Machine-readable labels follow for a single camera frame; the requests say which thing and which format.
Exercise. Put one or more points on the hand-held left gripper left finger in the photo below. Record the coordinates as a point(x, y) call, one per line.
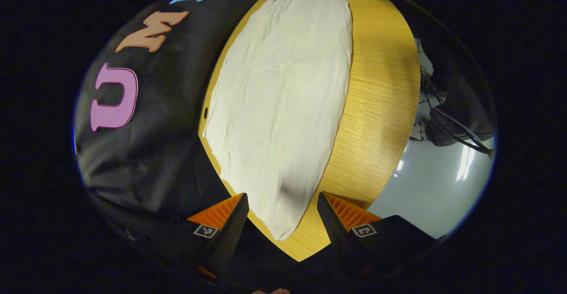
point(232, 232)

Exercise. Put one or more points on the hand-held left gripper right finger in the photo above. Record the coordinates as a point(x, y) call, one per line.
point(334, 232)

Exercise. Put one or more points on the white jeans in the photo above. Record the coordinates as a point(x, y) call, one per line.
point(283, 108)

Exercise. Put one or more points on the black backdrop cloth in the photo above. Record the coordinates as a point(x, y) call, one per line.
point(164, 152)

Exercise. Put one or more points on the white shoe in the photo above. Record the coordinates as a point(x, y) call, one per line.
point(418, 131)

